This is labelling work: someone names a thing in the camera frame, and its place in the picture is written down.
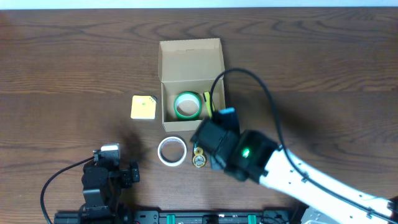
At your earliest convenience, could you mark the black yellow correction tape dispenser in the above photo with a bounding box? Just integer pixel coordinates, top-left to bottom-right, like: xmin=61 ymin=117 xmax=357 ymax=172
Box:
xmin=192 ymin=144 xmax=207 ymax=168

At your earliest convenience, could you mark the yellow highlighter pen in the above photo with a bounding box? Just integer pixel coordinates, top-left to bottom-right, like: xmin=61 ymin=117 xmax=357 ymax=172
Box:
xmin=202 ymin=91 xmax=215 ymax=118

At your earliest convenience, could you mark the green tape roll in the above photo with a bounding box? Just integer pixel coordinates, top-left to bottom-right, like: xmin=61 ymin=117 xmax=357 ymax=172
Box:
xmin=174 ymin=92 xmax=202 ymax=120

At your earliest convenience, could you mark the white tape roll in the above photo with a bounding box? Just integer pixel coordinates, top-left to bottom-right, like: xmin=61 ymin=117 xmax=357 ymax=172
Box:
xmin=157 ymin=136 xmax=187 ymax=167

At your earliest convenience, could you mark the yellow sticky note pad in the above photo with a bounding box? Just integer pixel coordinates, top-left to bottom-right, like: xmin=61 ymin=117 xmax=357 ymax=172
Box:
xmin=131 ymin=95 xmax=157 ymax=119

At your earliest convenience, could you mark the brown cardboard box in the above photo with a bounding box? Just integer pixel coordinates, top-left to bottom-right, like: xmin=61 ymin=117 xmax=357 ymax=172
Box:
xmin=158 ymin=39 xmax=226 ymax=132

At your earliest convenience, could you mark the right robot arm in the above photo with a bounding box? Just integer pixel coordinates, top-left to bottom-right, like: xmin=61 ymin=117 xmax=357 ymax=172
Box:
xmin=191 ymin=119 xmax=397 ymax=223

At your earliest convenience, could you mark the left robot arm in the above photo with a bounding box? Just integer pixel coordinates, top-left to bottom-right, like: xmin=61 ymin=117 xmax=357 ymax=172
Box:
xmin=81 ymin=158 xmax=140 ymax=220

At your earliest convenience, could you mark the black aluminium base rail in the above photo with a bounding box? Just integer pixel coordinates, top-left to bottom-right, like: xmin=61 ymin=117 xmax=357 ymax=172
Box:
xmin=53 ymin=210 xmax=293 ymax=224

